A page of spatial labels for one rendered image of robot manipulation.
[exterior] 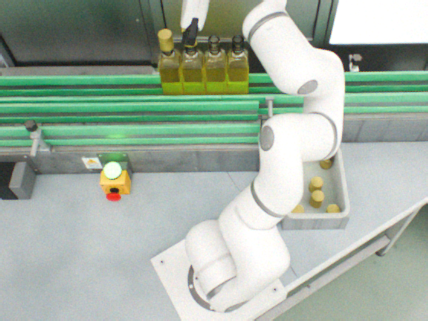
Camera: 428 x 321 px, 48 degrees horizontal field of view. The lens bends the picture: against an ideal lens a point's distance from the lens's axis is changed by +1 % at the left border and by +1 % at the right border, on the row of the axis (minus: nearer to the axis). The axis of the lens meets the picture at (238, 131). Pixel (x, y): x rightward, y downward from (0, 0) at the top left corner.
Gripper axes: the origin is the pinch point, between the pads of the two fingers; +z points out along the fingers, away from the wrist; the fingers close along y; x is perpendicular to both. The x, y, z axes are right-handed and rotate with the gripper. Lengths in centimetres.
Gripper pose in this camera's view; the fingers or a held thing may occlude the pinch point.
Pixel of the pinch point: (189, 32)
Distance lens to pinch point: 117.7
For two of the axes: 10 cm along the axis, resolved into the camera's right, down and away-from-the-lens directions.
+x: 9.7, 1.4, 2.1
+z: -2.6, 5.3, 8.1
